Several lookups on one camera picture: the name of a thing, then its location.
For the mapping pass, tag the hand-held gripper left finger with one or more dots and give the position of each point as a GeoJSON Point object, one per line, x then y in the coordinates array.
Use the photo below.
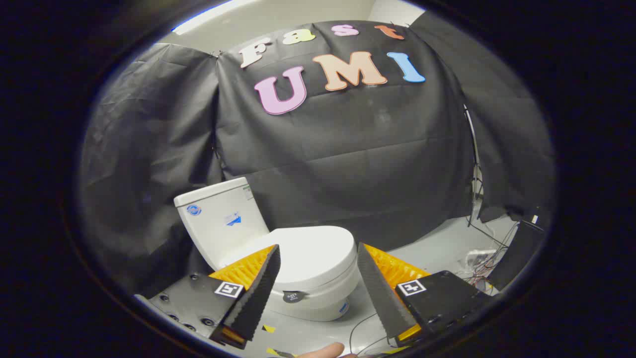
{"type": "Point", "coordinates": [258, 293]}

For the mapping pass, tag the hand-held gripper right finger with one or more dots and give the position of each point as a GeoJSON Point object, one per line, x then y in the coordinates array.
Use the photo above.
{"type": "Point", "coordinates": [380, 293]}

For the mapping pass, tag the black lid pull tab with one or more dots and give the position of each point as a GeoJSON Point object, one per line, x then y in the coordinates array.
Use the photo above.
{"type": "Point", "coordinates": [293, 297]}

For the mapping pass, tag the white toilet lid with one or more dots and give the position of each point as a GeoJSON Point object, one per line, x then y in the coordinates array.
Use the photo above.
{"type": "Point", "coordinates": [313, 258]}

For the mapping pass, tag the white toilet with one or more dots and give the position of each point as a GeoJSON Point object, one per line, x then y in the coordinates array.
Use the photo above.
{"type": "Point", "coordinates": [218, 233]}

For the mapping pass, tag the yellow tape piece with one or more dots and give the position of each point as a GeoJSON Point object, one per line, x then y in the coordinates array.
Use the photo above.
{"type": "Point", "coordinates": [269, 328]}
{"type": "Point", "coordinates": [273, 352]}

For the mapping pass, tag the black box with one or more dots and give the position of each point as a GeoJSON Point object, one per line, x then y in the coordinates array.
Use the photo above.
{"type": "Point", "coordinates": [519, 253]}

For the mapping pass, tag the black backdrop cloth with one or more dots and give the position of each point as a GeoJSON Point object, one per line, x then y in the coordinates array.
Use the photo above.
{"type": "Point", "coordinates": [348, 149]}

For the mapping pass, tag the thin black stand pole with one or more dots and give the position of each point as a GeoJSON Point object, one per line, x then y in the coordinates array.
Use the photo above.
{"type": "Point", "coordinates": [474, 159]}

